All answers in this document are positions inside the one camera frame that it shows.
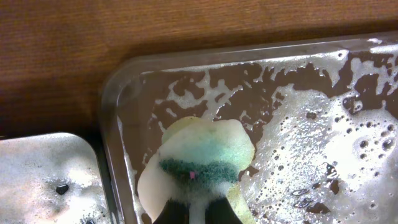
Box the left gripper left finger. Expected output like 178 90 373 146
152 199 189 224

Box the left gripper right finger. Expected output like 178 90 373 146
205 197 242 224

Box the green yellow sponge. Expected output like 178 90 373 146
137 116 255 223

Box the small black soapy tray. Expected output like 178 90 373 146
1 133 121 224

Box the large black wash tray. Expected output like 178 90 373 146
99 32 397 223

